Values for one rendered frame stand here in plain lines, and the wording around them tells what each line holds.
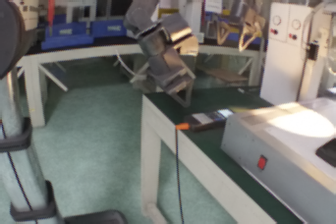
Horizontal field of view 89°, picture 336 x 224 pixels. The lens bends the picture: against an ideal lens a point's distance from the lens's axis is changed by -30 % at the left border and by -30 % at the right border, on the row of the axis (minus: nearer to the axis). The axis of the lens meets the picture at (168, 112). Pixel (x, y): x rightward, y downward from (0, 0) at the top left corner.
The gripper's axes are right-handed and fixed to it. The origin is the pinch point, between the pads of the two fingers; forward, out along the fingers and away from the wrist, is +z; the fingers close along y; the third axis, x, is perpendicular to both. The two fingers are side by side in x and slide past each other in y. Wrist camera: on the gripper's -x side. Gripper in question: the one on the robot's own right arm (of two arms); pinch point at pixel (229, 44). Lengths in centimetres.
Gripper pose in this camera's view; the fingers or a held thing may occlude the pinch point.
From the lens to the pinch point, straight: 70.0
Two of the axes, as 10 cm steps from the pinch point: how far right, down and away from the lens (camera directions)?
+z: -3.1, 9.1, 2.9
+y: -4.5, -4.0, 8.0
